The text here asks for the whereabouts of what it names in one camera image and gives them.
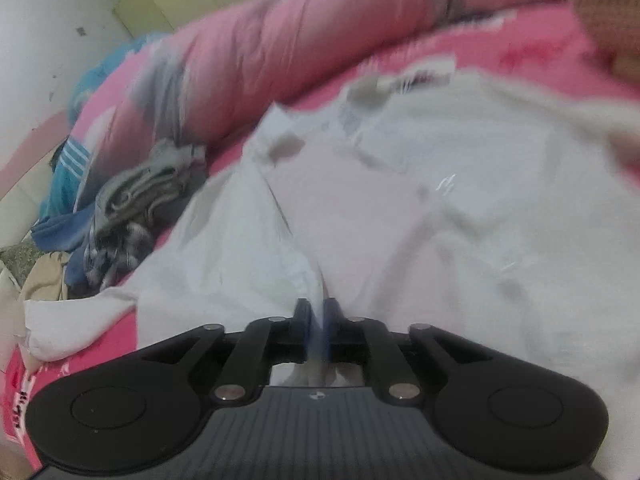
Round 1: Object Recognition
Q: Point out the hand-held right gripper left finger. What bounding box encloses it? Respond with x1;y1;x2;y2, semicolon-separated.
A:
142;298;314;406

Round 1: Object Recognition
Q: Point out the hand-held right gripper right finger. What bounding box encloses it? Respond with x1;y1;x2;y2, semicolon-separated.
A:
323;297;495;406

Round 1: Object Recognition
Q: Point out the white garment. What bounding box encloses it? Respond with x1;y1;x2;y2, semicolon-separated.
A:
22;62;640;480

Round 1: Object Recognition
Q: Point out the grey crumpled garment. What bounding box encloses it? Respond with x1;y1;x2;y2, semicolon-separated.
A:
92;142;206;233

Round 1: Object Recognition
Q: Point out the blue crumpled garment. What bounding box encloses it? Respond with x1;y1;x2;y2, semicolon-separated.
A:
30;205;96;286

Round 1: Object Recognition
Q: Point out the pink and grey quilt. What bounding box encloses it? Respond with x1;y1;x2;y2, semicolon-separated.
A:
67;0;576;171

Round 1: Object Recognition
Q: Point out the blue striped printed cloth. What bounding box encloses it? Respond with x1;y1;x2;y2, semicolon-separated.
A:
37;32;171;221

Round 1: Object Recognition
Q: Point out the green patterned pillow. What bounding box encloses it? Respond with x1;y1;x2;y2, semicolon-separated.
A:
0;245;36;286

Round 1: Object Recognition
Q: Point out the pink and white headboard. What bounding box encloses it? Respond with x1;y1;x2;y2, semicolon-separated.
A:
0;110;71;251

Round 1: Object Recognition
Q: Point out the pink floral bed blanket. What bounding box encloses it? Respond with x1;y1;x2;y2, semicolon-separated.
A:
0;0;640;473

